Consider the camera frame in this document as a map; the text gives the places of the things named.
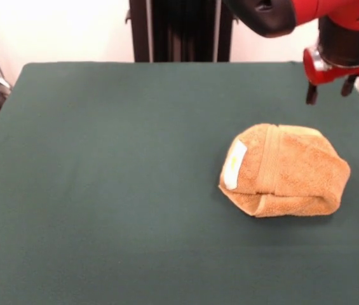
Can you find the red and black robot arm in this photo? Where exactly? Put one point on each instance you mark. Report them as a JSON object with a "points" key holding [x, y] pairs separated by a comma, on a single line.
{"points": [[341, 12]]}

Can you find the tan terry towel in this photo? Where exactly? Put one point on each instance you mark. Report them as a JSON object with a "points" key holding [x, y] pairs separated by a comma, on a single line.
{"points": [[293, 165]]}

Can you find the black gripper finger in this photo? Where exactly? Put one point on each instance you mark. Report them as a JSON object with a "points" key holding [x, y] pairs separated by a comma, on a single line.
{"points": [[311, 94], [348, 85]]}

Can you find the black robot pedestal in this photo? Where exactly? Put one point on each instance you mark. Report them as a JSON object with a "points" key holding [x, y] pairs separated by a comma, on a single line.
{"points": [[182, 31]]}

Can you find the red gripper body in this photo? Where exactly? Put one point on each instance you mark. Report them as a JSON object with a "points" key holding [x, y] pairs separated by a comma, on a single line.
{"points": [[310, 68]]}

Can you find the dark green table cloth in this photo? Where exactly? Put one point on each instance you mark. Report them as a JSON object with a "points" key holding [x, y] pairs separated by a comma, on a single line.
{"points": [[103, 190]]}

